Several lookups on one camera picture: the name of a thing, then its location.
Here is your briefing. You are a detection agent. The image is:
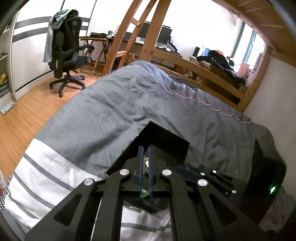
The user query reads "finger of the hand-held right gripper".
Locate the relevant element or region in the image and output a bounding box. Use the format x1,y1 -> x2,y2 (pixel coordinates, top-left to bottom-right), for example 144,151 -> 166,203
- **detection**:
174,164 -> 238,197

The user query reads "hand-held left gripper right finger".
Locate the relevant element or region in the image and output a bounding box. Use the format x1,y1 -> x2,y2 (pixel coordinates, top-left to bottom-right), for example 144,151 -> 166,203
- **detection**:
147,147 -> 270,241

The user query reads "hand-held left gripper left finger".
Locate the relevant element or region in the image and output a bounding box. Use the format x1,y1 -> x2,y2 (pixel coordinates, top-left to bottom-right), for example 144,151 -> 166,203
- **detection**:
24,146 -> 144,241

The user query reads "grey bead bracelet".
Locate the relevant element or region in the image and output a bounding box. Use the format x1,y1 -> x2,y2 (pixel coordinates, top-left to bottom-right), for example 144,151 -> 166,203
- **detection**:
142,156 -> 149,198

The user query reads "black jewelry box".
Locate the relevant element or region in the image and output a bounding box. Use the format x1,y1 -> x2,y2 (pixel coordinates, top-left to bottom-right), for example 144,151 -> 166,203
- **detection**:
105,120 -> 190,215

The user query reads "grey striped duvet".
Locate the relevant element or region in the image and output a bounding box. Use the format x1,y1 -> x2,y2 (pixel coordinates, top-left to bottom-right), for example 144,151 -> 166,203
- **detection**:
3,60 -> 275,241

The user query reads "checked bed sheet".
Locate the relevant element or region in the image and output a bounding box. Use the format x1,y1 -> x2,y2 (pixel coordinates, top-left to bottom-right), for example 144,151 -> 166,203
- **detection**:
166,74 -> 201,90

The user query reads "pile of black clothes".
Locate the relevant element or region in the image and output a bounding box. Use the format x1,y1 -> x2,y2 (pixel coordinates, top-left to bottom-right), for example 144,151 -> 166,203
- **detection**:
196,49 -> 247,85

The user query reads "wooden ladder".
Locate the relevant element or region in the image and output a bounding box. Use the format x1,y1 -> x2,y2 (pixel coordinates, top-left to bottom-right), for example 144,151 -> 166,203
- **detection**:
102,0 -> 153,76

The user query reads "wooden folding table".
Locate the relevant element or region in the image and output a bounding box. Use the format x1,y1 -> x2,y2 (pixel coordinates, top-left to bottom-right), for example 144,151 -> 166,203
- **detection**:
80,35 -> 116,75

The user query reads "black office chair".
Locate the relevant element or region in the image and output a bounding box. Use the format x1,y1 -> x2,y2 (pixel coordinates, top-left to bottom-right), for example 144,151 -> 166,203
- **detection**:
48,9 -> 95,98

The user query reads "black computer monitor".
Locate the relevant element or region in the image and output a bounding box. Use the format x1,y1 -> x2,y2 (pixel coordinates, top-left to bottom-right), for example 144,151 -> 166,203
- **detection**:
136,21 -> 151,43
157,25 -> 173,45

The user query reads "white grey striped wardrobe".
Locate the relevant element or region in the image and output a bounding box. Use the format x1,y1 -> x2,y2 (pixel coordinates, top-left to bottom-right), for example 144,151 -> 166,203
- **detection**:
10,0 -> 90,100

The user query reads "white bookshelf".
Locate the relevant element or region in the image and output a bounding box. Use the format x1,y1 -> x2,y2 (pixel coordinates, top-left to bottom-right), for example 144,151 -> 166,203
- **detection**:
0,23 -> 16,114

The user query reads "light blue garment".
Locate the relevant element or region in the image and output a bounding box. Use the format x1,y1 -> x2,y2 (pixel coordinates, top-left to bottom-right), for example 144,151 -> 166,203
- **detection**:
43,9 -> 72,63

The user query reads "wooden bunk bed frame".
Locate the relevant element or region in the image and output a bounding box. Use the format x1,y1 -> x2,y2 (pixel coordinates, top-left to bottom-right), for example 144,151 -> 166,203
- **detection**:
129,0 -> 296,113

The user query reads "window with dark frame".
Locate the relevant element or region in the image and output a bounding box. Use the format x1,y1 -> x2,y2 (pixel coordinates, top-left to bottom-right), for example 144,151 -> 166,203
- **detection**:
233,23 -> 266,77

